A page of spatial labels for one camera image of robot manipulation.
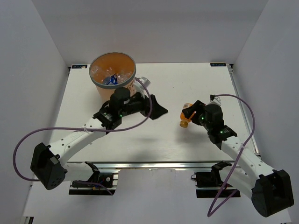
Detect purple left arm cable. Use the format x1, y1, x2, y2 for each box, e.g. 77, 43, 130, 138
12, 77, 153, 196

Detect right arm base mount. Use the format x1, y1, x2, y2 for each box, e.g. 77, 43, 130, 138
191, 161, 232, 198

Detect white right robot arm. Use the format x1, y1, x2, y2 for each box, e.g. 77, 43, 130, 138
182, 99, 294, 217

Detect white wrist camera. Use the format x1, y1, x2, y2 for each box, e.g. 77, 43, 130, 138
134, 77, 150, 97
209, 95, 221, 106

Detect orange cylindrical bin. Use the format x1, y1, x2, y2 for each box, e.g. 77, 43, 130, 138
89, 52, 136, 102

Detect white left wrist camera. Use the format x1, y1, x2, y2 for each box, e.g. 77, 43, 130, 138
134, 77, 150, 97

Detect clear bottle with blue label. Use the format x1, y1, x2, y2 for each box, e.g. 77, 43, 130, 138
102, 74, 118, 85

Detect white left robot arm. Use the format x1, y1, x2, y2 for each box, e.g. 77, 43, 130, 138
30, 87, 168, 190

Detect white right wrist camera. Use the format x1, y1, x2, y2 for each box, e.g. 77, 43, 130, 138
209, 95, 221, 106

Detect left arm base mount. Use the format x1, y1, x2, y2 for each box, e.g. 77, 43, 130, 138
69, 168, 119, 196

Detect aluminium table front rail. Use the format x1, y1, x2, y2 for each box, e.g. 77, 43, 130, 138
43, 161, 246, 169

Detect orange juice bottle with barcode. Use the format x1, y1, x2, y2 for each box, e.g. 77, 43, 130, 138
180, 103, 196, 128

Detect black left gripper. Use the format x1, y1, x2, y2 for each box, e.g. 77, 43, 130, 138
119, 87, 167, 119

